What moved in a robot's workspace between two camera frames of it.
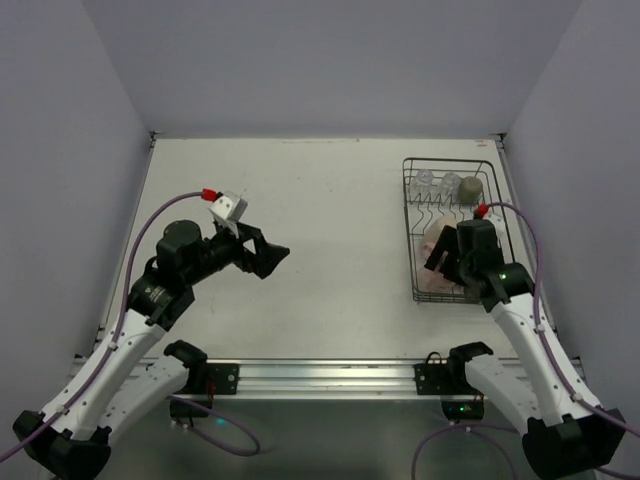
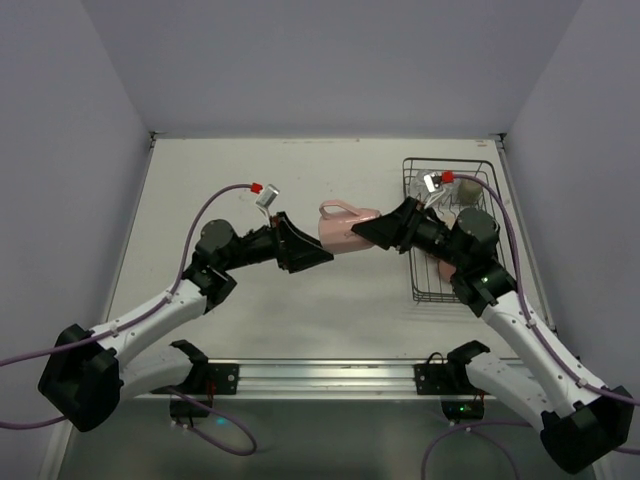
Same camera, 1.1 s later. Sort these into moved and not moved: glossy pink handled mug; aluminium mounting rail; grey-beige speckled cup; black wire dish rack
Moved: glossy pink handled mug
Not moved: aluminium mounting rail; black wire dish rack; grey-beige speckled cup
